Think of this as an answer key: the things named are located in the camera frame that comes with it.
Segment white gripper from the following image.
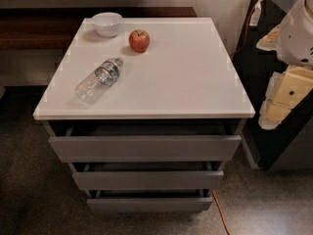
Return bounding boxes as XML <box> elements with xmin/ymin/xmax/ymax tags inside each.
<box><xmin>256</xmin><ymin>0</ymin><xmax>313</xmax><ymax>130</ymax></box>

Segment grey bottom drawer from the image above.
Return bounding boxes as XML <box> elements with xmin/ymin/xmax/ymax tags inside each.
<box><xmin>87</xmin><ymin>190</ymin><xmax>212</xmax><ymax>212</ymax></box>

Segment grey drawer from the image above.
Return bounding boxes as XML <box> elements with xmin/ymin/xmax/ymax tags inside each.
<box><xmin>72</xmin><ymin>162</ymin><xmax>224</xmax><ymax>191</ymax></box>
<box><xmin>49</xmin><ymin>135</ymin><xmax>241</xmax><ymax>163</ymax></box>
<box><xmin>87</xmin><ymin>190</ymin><xmax>212</xmax><ymax>212</ymax></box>

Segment grey top drawer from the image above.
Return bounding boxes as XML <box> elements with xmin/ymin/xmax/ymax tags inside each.
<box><xmin>49</xmin><ymin>135</ymin><xmax>241</xmax><ymax>163</ymax></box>

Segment white counter top cabinet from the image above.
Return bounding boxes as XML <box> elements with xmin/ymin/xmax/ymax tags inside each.
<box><xmin>32</xmin><ymin>17</ymin><xmax>256</xmax><ymax>194</ymax></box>

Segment grey middle drawer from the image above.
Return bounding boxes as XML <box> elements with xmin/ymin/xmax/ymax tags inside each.
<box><xmin>72</xmin><ymin>162</ymin><xmax>224</xmax><ymax>191</ymax></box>

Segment black side cabinet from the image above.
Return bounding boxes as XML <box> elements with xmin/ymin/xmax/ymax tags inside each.
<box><xmin>233</xmin><ymin>0</ymin><xmax>313</xmax><ymax>170</ymax></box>

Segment red apple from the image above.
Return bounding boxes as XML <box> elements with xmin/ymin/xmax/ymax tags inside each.
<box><xmin>128</xmin><ymin>29</ymin><xmax>150</xmax><ymax>53</ymax></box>

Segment white bowl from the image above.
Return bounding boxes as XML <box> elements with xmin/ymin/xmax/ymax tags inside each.
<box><xmin>91</xmin><ymin>13</ymin><xmax>122</xmax><ymax>37</ymax></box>

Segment clear plastic water bottle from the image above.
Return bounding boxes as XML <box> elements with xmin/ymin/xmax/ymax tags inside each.
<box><xmin>75</xmin><ymin>57</ymin><xmax>124</xmax><ymax>104</ymax></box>

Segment dark wooden shelf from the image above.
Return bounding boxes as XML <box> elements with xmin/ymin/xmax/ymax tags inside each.
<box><xmin>0</xmin><ymin>7</ymin><xmax>197</xmax><ymax>50</ymax></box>

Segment orange cable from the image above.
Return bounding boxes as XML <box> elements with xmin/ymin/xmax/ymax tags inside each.
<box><xmin>211</xmin><ymin>0</ymin><xmax>312</xmax><ymax>235</ymax></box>

